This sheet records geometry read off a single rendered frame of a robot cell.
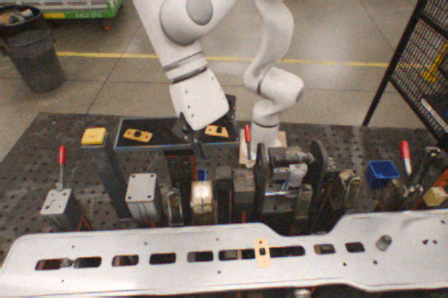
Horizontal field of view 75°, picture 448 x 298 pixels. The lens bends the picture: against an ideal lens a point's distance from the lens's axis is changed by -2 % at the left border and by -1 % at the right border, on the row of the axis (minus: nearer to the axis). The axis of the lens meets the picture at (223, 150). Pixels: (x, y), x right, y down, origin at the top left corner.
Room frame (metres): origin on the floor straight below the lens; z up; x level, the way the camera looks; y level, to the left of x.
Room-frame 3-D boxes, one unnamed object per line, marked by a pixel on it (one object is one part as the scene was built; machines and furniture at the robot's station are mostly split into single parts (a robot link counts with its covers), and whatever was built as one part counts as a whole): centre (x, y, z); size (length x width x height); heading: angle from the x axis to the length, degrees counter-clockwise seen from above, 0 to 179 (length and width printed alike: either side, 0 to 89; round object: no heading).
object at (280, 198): (0.56, -0.19, 0.94); 0.18 x 0.13 x 0.49; 93
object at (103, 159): (0.66, 0.40, 0.92); 0.08 x 0.08 x 0.44; 3
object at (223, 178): (0.56, 0.00, 0.90); 0.05 x 0.05 x 0.40; 3
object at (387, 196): (0.54, -0.56, 0.88); 0.07 x 0.06 x 0.35; 3
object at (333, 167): (0.58, -0.32, 0.91); 0.07 x 0.05 x 0.42; 3
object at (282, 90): (0.93, -0.21, 1.09); 0.19 x 0.12 x 0.24; 55
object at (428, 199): (0.51, -0.64, 0.88); 0.04 x 0.04 x 0.36; 3
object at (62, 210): (0.48, 0.49, 0.88); 0.11 x 0.10 x 0.36; 3
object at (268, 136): (0.96, -0.18, 0.87); 0.19 x 0.19 x 0.18
